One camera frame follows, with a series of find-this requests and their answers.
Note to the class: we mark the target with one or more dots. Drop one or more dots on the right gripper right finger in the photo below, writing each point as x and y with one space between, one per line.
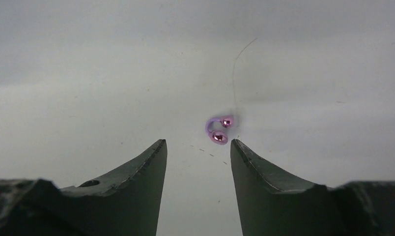
274 202

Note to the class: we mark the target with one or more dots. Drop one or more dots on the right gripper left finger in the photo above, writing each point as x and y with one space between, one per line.
122 202

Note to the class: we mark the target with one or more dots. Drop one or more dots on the purple earbud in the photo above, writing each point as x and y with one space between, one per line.
216 128

